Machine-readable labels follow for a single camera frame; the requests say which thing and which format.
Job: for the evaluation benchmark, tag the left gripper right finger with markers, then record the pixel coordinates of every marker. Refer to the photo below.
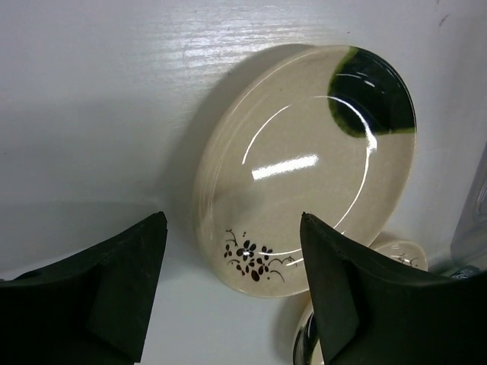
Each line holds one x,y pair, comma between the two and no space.
370,309

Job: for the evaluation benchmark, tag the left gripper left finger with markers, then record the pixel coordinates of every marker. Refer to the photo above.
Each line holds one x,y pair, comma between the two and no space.
93,307

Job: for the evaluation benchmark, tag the cream plate green patch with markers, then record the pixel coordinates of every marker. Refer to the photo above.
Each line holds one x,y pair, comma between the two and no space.
329,131
306,347

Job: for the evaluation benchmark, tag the clear plastic bin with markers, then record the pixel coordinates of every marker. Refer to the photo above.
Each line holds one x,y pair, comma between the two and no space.
468,247

